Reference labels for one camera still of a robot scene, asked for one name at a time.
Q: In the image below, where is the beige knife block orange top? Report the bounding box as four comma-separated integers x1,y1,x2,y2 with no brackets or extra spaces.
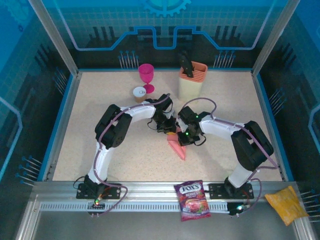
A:
177,62,208,105

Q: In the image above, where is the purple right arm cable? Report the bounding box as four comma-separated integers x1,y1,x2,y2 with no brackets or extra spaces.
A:
183,96,280,213

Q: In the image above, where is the yellow snack bag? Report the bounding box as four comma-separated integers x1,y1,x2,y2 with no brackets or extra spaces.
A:
264,185,310,227

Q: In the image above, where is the magenta plastic goblet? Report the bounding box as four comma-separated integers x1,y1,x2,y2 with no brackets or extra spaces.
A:
138,63,156,95

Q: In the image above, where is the aluminium frame post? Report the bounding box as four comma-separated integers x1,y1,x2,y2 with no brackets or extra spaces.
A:
250,0,301,77
27,0,80,77

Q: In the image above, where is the pink cloth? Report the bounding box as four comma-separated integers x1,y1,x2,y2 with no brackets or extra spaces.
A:
166,126,188,161

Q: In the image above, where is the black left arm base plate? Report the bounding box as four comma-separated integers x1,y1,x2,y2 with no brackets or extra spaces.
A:
76,182,122,200

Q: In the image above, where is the black handled knife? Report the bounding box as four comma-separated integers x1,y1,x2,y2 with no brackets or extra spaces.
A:
177,51,196,78

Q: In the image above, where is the slotted grey cable duct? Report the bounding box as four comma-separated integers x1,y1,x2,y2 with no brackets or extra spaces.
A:
39,201,232,213

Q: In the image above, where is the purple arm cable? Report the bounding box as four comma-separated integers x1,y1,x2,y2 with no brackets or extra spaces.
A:
183,96,280,213
72,92,173,218

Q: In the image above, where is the small circuit board with LED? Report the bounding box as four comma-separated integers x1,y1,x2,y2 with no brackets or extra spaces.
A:
91,197,106,209
228,202,247,216

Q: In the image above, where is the tin can with pull tab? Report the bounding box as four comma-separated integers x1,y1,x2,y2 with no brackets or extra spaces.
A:
132,86,148,104

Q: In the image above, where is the purple Fox's candy bag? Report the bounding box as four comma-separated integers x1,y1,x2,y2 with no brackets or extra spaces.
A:
173,180,212,223

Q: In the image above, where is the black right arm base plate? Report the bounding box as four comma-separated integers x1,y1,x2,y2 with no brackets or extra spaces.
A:
208,182,253,200

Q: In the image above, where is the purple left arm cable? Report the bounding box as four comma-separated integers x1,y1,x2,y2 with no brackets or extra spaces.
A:
72,92,173,218

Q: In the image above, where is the aluminium frame rail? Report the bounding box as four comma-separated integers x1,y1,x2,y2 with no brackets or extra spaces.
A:
32,181,300,202

